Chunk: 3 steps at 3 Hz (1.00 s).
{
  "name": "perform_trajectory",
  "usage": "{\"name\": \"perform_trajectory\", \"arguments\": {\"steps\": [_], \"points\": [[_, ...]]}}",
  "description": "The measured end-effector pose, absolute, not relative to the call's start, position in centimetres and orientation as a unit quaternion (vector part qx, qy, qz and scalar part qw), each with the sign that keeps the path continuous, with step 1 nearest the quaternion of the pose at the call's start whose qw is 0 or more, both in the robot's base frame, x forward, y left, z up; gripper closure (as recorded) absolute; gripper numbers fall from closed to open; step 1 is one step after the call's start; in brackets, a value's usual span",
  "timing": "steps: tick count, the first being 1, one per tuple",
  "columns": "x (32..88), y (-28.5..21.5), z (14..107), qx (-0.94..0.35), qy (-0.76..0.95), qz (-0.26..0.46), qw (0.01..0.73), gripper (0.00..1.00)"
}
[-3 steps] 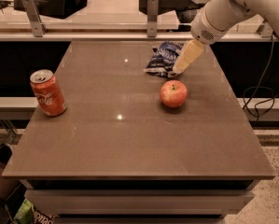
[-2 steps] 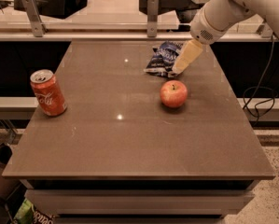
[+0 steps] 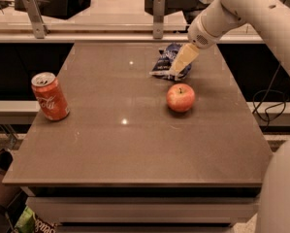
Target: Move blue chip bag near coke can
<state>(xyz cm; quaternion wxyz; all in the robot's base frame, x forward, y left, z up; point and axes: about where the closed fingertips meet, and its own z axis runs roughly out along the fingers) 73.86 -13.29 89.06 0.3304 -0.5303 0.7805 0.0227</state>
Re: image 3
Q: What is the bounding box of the dark bin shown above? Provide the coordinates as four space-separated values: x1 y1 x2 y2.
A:
0 150 20 208

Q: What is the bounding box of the red coke can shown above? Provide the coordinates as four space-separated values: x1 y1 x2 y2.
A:
31 72 70 121

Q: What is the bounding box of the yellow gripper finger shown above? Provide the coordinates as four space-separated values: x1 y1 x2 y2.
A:
169 43 200 76

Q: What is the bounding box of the blue chip bag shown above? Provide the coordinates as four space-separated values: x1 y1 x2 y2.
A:
149 43 192 81

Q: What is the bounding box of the black cable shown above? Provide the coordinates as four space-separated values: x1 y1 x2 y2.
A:
251 61 288 131

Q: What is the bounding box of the red apple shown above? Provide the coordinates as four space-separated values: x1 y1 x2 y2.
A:
166 83 195 113

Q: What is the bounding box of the green snack bag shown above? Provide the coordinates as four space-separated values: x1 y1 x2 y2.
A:
14 207 35 233

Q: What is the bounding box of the middle metal bracket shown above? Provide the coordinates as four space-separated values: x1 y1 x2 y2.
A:
153 0 165 39

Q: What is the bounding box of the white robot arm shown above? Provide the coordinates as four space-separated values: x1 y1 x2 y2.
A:
170 0 290 233

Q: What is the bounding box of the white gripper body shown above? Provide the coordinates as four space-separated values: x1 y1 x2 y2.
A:
187 15 220 49

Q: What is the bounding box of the left metal bracket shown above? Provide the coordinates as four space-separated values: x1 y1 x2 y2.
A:
22 0 48 39

